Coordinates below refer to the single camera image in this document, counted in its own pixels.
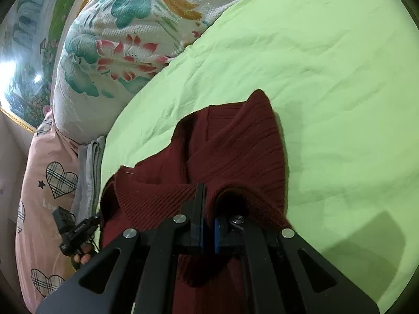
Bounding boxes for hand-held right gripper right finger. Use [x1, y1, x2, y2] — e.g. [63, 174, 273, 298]
[214, 215, 380, 314]

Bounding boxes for framed landscape wall painting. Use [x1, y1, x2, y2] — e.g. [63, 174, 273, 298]
[0, 0, 108, 134]

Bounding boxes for dark red ribbed hooded sweater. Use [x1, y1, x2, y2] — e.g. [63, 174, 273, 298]
[98, 89, 293, 314]

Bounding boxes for green bed sheet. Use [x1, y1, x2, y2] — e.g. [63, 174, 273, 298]
[98, 0, 419, 314]

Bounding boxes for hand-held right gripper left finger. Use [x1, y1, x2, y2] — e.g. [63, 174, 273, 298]
[36, 183, 206, 314]

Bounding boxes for person's left hand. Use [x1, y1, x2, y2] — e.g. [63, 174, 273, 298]
[71, 243, 95, 270]

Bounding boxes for pink quilt with plaid hearts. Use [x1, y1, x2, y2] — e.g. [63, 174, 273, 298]
[15, 111, 105, 311]

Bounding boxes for floral white pillow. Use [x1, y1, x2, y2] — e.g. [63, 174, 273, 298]
[51, 0, 282, 144]

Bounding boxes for grey towel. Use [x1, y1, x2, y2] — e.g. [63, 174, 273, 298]
[70, 136, 107, 223]

